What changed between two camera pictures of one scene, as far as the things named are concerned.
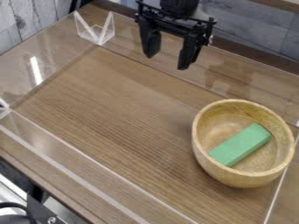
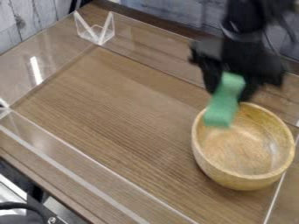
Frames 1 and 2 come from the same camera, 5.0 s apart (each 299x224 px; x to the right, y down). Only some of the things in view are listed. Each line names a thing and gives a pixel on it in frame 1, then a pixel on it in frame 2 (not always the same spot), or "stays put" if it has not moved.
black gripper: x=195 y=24 to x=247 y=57
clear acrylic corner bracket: x=96 y=33 stays put
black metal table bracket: x=38 y=213 stays put
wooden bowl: x=219 y=122 stays put
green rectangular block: x=239 y=143 to x=223 y=106
